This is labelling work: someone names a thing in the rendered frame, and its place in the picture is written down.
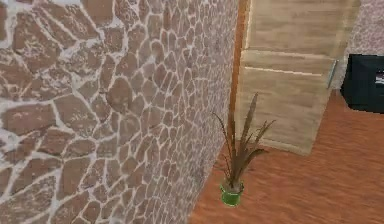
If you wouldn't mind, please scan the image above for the brown plant in green pot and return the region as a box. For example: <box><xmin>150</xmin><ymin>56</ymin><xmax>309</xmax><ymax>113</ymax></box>
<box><xmin>212</xmin><ymin>92</ymin><xmax>277</xmax><ymax>208</ymax></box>

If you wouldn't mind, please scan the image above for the light wooden room door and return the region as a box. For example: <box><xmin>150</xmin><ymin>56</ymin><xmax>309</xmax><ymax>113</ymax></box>
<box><xmin>234</xmin><ymin>0</ymin><xmax>362</xmax><ymax>157</ymax></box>

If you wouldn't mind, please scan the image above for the black cabinet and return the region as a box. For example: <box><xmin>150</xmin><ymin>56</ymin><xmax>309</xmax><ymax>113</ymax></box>
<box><xmin>340</xmin><ymin>53</ymin><xmax>384</xmax><ymax>115</ymax></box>

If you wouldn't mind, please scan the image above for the grey door handle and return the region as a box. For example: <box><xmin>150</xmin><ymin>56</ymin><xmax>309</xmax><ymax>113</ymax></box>
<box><xmin>326</xmin><ymin>59</ymin><xmax>339</xmax><ymax>90</ymax></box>

